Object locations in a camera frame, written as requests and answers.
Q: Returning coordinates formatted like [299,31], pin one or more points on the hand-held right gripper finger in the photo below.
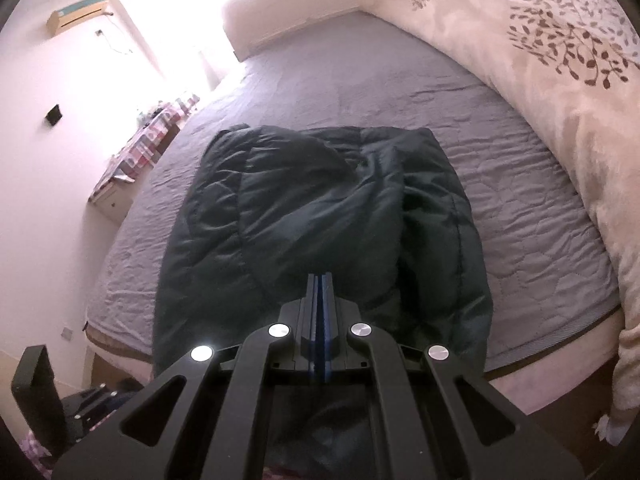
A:
[327,310]
[315,310]

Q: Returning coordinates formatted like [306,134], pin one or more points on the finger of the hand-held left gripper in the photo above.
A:
[107,400]

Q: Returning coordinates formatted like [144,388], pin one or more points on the dark green puffer jacket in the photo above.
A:
[300,210]

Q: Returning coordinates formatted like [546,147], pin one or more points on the white nightstand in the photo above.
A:
[112,205]

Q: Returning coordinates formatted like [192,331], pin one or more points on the grey quilted bed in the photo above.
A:
[500,185]

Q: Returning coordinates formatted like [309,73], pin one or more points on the pink checked cloth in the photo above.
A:
[150,140]

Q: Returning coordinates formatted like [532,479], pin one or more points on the cream leaf-print blanket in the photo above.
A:
[550,85]

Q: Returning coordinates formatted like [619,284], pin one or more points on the wall socket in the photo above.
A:
[70,331]

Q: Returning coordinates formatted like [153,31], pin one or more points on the black wall switch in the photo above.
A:
[53,115]

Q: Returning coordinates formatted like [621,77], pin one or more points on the wall air conditioner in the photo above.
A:
[77,14]

